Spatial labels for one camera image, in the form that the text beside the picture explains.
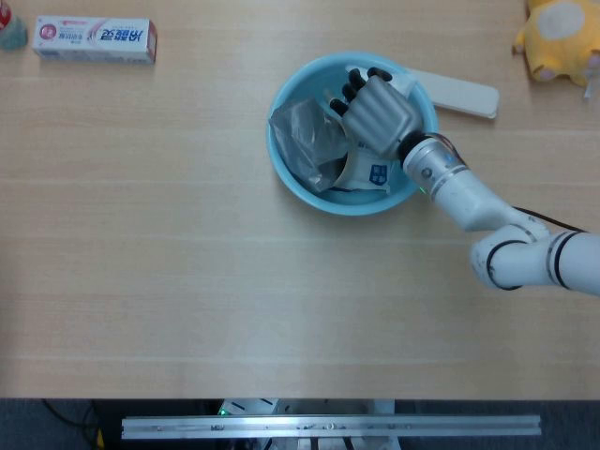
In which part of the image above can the yellow plush toy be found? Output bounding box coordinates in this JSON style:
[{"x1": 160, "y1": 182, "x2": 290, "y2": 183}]
[{"x1": 511, "y1": 0, "x2": 600, "y2": 88}]

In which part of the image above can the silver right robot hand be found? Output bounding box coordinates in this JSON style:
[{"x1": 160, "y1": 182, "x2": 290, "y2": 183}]
[{"x1": 329, "y1": 67, "x2": 423, "y2": 158}]

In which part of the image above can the beige cutlery case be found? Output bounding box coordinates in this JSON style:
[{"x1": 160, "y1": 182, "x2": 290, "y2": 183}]
[{"x1": 403, "y1": 68, "x2": 501, "y2": 121}]

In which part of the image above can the grey garbage bag roll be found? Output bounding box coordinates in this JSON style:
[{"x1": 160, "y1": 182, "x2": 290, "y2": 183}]
[{"x1": 267, "y1": 97, "x2": 351, "y2": 193}]

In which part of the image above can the white pink toothpaste box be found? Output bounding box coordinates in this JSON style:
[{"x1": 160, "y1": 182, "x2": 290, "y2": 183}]
[{"x1": 32, "y1": 16, "x2": 158, "y2": 66}]

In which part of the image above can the clear bottle red label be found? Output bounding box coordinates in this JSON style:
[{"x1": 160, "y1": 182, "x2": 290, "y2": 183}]
[{"x1": 0, "y1": 0, "x2": 27, "y2": 52}]

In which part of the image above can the aluminium profile rail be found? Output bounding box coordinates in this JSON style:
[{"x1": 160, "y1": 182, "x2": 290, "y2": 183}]
[{"x1": 120, "y1": 413, "x2": 542, "y2": 441}]

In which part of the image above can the black floor cable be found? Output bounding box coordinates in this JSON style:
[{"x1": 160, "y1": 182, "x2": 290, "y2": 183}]
[{"x1": 41, "y1": 398, "x2": 104, "y2": 446}]

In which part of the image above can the white tag of plush toy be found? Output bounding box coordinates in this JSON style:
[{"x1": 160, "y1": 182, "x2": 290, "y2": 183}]
[{"x1": 583, "y1": 69, "x2": 600, "y2": 102}]

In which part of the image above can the white milk pouch blue print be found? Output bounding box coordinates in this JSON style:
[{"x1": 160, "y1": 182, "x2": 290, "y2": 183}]
[{"x1": 322, "y1": 65, "x2": 420, "y2": 194}]

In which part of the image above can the light blue plastic basin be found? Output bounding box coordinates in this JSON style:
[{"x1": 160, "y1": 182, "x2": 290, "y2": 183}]
[{"x1": 265, "y1": 51, "x2": 442, "y2": 218}]

